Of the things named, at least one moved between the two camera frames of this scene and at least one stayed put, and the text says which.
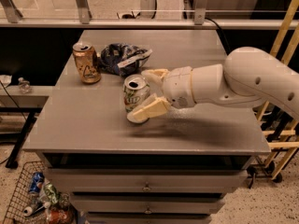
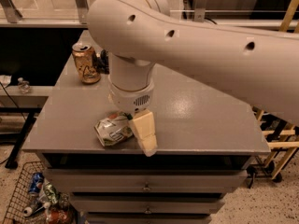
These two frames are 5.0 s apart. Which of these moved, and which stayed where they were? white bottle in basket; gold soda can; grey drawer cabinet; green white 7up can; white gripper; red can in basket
Moved: green white 7up can; white gripper
Stayed: gold soda can; grey drawer cabinet; red can in basket; white bottle in basket
